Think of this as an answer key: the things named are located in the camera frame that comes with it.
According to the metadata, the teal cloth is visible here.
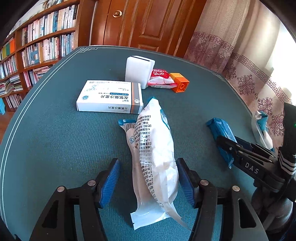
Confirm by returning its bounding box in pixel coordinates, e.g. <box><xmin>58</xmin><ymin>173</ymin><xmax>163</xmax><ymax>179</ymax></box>
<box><xmin>254</xmin><ymin>110</ymin><xmax>268</xmax><ymax>132</ymax></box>

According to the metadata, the blue snack packet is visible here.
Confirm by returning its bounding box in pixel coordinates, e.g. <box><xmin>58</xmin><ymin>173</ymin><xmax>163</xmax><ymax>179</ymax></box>
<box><xmin>206</xmin><ymin>117</ymin><xmax>238</xmax><ymax>169</ymax></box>

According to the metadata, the clear plastic bowl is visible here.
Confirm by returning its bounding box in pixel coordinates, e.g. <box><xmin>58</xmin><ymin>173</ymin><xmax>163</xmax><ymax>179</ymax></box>
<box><xmin>251</xmin><ymin>112</ymin><xmax>274</xmax><ymax>150</ymax></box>

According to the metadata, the brown wooden door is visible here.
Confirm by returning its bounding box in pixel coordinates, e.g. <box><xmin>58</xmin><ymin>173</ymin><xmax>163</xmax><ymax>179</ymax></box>
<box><xmin>90</xmin><ymin>0</ymin><xmax>206</xmax><ymax>58</ymax></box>

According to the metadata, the orange yellow toy block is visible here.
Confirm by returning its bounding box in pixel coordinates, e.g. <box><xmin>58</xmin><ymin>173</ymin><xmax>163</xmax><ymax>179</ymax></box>
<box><xmin>170</xmin><ymin>73</ymin><xmax>190</xmax><ymax>93</ymax></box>

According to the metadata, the brass door knob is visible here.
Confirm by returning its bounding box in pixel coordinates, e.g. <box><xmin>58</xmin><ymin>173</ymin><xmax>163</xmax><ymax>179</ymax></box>
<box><xmin>112</xmin><ymin>10</ymin><xmax>122</xmax><ymax>18</ymax></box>

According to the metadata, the patterned white purple curtain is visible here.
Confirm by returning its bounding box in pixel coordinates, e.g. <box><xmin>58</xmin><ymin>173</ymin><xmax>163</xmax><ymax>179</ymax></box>
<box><xmin>185</xmin><ymin>1</ymin><xmax>295</xmax><ymax>148</ymax></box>

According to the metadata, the red balloon glue packet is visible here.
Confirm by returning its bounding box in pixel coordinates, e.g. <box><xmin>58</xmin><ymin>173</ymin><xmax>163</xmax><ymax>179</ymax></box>
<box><xmin>147</xmin><ymin>69</ymin><xmax>177</xmax><ymax>89</ymax></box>

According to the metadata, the wooden bookshelf with books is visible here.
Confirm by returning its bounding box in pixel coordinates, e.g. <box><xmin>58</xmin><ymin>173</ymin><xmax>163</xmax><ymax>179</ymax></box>
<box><xmin>1</xmin><ymin>1</ymin><xmax>97</xmax><ymax>112</ymax></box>

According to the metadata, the white foam block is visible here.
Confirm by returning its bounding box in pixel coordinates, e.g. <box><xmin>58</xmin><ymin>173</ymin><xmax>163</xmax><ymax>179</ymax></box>
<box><xmin>125</xmin><ymin>56</ymin><xmax>155</xmax><ymax>89</ymax></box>

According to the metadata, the white medicine box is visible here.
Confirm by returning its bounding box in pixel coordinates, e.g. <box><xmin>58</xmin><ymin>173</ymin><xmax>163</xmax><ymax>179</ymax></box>
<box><xmin>76</xmin><ymin>80</ymin><xmax>144</xmax><ymax>114</ymax></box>

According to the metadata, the white printed plastic packet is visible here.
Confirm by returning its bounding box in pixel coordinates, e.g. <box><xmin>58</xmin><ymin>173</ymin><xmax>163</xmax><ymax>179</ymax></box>
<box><xmin>118</xmin><ymin>97</ymin><xmax>188</xmax><ymax>230</ymax></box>

